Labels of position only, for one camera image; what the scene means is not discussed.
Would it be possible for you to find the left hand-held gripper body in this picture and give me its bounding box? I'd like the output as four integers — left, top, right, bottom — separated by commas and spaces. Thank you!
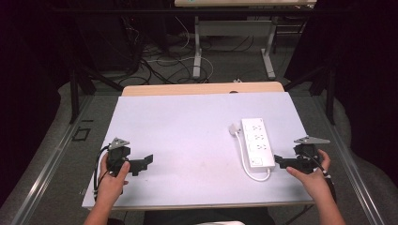
105, 136, 131, 174

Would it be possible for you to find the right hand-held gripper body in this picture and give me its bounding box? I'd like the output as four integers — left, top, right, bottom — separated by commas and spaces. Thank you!
292, 135, 331, 174

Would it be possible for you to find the white power strip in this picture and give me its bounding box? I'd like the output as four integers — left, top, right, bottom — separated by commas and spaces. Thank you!
240, 117, 276, 173

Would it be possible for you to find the white power strip cable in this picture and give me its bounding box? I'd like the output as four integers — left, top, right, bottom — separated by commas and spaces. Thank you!
234, 130, 272, 183

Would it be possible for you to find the person's right hand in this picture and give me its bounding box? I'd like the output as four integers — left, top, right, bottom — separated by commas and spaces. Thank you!
285, 148, 332, 201

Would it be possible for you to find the person's left hand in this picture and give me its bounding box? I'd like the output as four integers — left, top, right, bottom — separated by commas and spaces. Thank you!
98, 155, 131, 204

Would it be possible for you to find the white table mat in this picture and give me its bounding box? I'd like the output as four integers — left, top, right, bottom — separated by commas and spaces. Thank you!
82, 91, 314, 211

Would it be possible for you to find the black metal stand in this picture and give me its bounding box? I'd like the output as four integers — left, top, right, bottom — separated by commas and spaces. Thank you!
283, 60, 338, 126
69, 60, 125, 125

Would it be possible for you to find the wooden table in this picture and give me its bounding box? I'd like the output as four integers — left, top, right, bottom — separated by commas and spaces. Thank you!
121, 81, 286, 98

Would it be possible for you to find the person's dark lap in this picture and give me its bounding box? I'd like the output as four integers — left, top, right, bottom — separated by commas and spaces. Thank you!
143, 207, 277, 225

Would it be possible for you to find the dark curtain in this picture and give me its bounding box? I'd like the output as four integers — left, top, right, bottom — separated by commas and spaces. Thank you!
0, 0, 76, 207
283, 0, 398, 188

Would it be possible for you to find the white desk with metal legs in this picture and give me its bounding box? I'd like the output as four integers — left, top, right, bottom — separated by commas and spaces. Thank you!
174, 0, 318, 81

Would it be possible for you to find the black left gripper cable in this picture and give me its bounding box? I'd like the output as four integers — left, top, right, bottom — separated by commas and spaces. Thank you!
93, 144, 111, 202

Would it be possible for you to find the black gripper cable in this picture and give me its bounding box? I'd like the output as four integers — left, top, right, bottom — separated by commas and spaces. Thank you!
93, 144, 111, 202
301, 149, 338, 203

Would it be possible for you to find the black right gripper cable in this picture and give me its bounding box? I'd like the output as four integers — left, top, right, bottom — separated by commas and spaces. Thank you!
301, 149, 338, 203

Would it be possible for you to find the black square floor frame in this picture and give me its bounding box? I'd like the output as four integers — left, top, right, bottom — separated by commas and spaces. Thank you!
71, 119, 95, 143

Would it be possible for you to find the metal floor rail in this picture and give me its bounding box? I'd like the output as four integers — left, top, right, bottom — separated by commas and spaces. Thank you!
311, 93, 387, 225
10, 93, 95, 225

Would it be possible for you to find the black floor cables bundle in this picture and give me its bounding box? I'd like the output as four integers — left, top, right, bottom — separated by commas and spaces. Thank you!
118, 15, 214, 86

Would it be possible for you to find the white floor cable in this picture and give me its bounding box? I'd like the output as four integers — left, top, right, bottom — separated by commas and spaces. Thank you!
146, 17, 215, 83

